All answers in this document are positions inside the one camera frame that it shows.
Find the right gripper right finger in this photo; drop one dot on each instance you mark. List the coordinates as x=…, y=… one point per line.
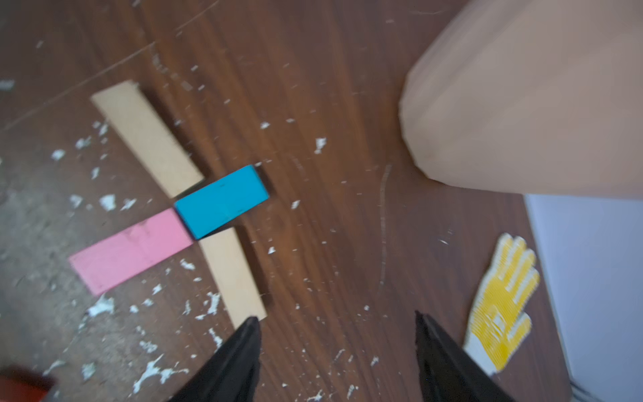
x=447, y=373

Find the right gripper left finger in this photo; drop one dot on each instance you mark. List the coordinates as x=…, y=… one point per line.
x=233, y=373

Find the natural wooden block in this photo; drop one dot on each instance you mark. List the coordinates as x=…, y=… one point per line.
x=232, y=274
x=148, y=137

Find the teal block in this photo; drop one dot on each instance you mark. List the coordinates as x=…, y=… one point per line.
x=215, y=205

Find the pink block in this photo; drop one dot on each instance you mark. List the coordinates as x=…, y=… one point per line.
x=120, y=257

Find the red block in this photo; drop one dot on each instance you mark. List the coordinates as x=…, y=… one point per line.
x=20, y=385

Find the yellow work glove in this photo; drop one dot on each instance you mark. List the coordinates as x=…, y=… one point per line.
x=497, y=323

